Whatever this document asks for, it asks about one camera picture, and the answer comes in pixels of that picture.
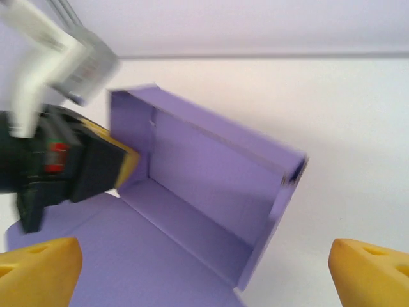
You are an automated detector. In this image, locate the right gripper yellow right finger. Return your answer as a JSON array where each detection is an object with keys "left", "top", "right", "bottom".
[{"left": 328, "top": 238, "right": 409, "bottom": 307}]

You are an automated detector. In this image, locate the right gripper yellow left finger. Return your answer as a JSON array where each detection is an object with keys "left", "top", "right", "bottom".
[{"left": 0, "top": 236, "right": 83, "bottom": 307}]

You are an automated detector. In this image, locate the purple paper box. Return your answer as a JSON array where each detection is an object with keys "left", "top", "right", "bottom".
[{"left": 6, "top": 83, "right": 309, "bottom": 307}]

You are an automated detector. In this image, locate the aluminium frame back rail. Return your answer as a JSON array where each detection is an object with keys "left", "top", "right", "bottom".
[{"left": 117, "top": 51, "right": 409, "bottom": 61}]

